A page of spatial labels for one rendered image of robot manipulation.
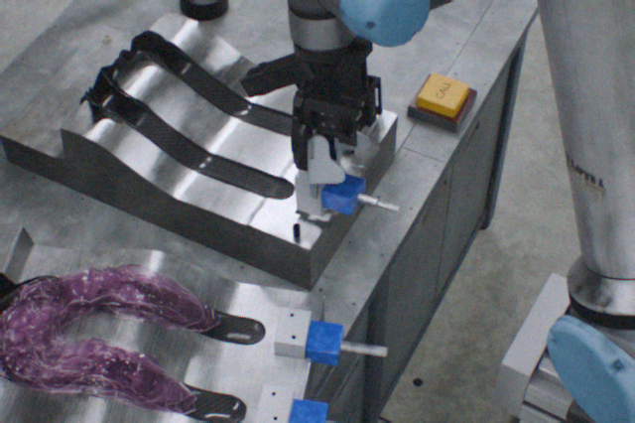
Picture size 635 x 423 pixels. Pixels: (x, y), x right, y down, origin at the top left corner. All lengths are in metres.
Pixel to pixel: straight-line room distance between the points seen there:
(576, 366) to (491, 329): 1.47
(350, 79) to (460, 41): 0.56
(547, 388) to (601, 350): 0.31
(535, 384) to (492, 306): 1.25
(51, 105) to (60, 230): 0.19
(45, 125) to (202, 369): 0.47
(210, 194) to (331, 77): 0.27
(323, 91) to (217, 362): 0.34
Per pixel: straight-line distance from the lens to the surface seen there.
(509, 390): 1.14
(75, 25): 1.78
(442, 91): 1.57
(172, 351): 1.25
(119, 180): 1.43
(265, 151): 1.42
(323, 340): 1.25
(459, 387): 2.24
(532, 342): 1.13
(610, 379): 0.82
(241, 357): 1.26
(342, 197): 1.28
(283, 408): 1.19
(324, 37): 1.14
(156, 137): 1.42
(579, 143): 0.77
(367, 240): 1.43
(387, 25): 1.02
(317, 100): 1.19
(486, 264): 2.42
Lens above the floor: 1.93
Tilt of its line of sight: 51 degrees down
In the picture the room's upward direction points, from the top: 1 degrees counter-clockwise
